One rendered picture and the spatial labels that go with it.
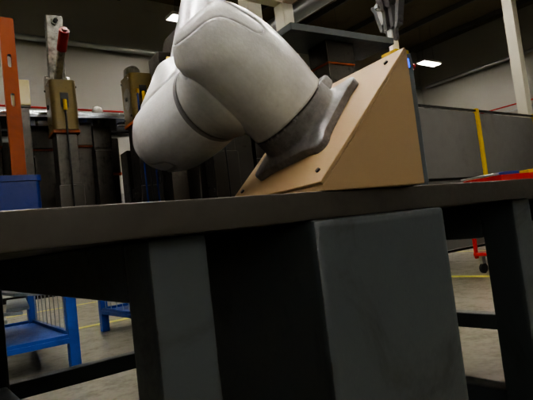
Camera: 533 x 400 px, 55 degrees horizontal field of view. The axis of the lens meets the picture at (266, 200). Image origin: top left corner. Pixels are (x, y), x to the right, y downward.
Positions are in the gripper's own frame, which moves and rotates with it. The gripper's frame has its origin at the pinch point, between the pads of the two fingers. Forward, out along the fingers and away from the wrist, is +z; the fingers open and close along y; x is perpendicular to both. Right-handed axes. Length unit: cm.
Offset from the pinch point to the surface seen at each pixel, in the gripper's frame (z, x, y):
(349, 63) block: 10.3, 23.5, -3.9
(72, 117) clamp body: 22, 94, 14
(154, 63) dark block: 9, 74, 12
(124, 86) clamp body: 14, 81, 15
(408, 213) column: 53, 59, -49
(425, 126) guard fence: -50, -385, 301
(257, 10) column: -346, -390, 638
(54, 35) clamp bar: 2, 96, 17
